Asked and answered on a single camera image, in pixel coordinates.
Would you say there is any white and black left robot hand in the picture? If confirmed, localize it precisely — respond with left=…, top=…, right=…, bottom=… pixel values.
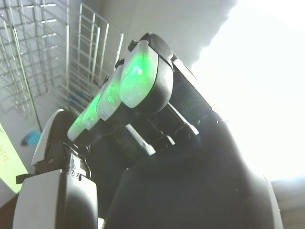
left=13, top=32, right=284, bottom=229

